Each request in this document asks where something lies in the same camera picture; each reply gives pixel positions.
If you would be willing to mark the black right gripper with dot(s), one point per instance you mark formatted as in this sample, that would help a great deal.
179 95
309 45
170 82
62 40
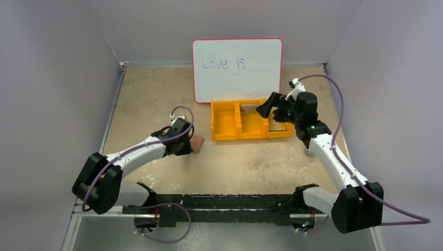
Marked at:
278 110

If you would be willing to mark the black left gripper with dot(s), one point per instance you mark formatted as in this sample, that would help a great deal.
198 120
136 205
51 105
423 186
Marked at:
185 146

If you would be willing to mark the pink leather card holder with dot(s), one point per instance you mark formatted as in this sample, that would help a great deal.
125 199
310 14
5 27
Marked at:
196 143

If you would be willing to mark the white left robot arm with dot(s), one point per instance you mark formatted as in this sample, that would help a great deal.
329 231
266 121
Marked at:
99 183

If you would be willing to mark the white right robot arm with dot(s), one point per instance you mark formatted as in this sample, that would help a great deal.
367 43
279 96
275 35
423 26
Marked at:
357 206

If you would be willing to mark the cards in right bin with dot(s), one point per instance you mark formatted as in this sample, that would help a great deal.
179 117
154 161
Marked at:
275 126

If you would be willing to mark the silver card in middle bin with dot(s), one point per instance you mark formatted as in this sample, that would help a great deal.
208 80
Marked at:
248 108

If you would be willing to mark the yellow middle bin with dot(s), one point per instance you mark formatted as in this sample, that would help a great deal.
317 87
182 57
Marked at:
251 124

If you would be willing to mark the yellow bin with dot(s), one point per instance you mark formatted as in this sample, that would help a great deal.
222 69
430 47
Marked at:
251 124
224 121
277 135

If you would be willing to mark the yellow right bin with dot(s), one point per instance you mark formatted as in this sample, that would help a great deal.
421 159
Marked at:
277 135

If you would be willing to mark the yellow left bin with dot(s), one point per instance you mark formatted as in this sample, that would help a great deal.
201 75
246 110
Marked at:
224 121

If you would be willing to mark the pink framed whiteboard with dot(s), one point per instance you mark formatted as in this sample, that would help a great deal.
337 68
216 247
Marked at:
227 69

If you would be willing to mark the small clear round container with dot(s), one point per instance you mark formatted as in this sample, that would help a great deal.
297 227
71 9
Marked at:
309 153

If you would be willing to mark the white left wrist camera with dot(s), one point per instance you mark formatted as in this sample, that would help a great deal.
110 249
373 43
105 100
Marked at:
174 118

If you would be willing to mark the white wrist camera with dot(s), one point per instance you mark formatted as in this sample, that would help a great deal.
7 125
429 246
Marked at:
296 87
174 118

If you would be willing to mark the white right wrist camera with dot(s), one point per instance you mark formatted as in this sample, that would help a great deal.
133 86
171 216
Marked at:
296 87

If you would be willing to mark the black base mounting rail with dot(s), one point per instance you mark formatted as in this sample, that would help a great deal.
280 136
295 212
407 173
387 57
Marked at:
277 209

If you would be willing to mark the aluminium frame rail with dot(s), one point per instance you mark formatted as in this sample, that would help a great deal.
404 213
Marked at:
116 211

